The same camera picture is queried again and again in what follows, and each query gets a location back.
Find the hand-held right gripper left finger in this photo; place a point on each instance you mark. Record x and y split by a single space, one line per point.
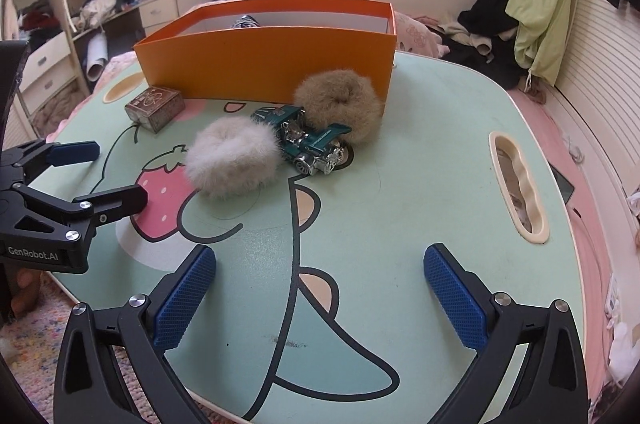
185 299

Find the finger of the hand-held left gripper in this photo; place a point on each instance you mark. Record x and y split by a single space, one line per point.
120 200
75 152

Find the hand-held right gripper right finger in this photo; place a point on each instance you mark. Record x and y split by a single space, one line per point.
457 299

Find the small brown tin box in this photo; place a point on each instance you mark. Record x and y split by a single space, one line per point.
155 106

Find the light grey fluffy scrunchie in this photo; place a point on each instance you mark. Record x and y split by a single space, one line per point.
225 174

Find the teal toy car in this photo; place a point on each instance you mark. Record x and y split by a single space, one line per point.
310 143

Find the orange cardboard box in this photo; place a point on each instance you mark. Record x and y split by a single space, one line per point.
260 58

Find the brown fluffy scrunchie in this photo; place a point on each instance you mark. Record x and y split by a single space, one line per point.
360 113

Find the person's left hand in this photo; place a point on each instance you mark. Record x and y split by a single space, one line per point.
25 294

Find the speckled pink rug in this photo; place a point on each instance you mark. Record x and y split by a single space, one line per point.
45 334

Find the white rolled poster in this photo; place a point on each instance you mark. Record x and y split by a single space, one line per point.
97 53

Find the white crumpled cloth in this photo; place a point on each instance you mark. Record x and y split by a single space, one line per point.
100 8

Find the pink bed sheet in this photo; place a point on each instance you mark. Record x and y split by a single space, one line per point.
600 264

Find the dark glossy phone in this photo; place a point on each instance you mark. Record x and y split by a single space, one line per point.
564 186

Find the white desk with drawers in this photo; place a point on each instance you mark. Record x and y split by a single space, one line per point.
157 11

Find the black white striped item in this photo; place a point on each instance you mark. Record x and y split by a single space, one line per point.
245 22

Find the pink floral blanket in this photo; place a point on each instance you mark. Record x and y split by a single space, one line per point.
417 34

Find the white slatted panel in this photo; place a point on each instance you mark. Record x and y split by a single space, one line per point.
600 68

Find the black clothes pile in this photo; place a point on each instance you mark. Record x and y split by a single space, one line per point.
487 11

